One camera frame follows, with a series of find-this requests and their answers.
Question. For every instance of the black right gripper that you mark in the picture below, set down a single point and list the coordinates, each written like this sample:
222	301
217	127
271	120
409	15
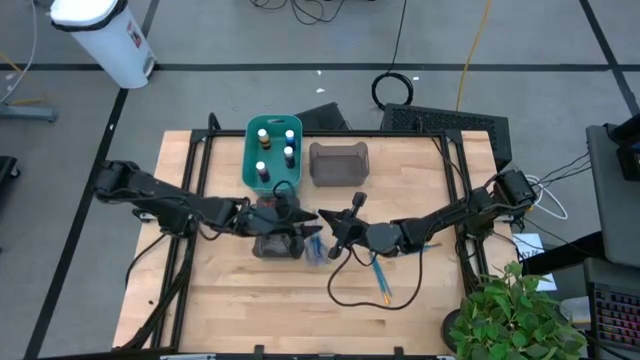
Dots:
350	227

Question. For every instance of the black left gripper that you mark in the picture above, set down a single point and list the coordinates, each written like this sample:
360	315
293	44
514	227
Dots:
270	220

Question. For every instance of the brown paint bottle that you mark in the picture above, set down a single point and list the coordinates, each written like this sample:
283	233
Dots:
289	160

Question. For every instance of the orange paint bottle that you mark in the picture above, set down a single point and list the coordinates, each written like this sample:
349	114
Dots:
264	142

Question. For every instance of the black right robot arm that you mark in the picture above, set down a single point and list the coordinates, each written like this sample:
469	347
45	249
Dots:
450	215

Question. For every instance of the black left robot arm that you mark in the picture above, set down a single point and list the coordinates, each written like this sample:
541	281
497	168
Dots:
165	195

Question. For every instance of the tall grey translucent bin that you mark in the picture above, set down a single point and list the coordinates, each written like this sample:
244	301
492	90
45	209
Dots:
272	247

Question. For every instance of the wide grey translucent bin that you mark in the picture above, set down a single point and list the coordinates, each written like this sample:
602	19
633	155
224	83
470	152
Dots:
339	167

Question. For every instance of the teal plastic bin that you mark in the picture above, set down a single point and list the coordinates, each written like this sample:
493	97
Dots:
276	165

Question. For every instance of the black angled panel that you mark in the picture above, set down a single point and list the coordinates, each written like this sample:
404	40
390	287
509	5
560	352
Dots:
325	119

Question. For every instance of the green potted plant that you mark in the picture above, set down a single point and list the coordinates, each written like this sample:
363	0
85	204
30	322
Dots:
505	315

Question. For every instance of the white paper sheet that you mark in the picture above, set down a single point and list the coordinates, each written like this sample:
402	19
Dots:
530	245

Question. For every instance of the white trash can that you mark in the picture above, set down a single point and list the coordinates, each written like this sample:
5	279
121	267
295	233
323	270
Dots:
115	45

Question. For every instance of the grey desk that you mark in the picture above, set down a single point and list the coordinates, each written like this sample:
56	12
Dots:
615	215

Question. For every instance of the black backlit keyboard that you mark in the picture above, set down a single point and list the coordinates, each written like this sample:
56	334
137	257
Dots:
617	315

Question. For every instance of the grey stand base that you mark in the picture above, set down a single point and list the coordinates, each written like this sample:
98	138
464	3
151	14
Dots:
30	112

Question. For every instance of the black chair base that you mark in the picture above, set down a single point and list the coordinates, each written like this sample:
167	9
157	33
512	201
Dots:
7	172

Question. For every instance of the black aluminium table frame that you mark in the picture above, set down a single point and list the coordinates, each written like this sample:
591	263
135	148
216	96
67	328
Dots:
400	133

